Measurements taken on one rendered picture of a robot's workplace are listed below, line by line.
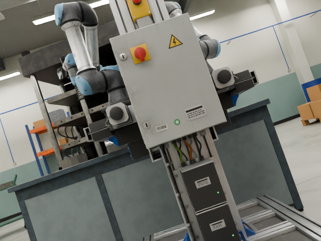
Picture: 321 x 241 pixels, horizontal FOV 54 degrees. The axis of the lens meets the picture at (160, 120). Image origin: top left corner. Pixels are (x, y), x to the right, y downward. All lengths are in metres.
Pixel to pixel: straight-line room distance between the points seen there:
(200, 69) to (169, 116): 0.23
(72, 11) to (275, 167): 1.63
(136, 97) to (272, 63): 8.99
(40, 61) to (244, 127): 2.11
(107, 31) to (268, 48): 7.50
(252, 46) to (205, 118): 8.84
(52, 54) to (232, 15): 7.51
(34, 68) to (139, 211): 1.84
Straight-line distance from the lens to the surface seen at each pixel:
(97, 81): 1.80
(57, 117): 8.75
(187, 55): 1.30
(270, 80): 10.00
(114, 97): 1.80
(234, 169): 2.29
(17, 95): 9.76
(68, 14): 1.92
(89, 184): 2.44
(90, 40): 2.04
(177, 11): 2.18
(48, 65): 3.39
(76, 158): 2.61
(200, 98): 1.28
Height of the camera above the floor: 0.79
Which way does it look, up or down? 3 degrees up
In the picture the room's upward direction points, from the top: 19 degrees counter-clockwise
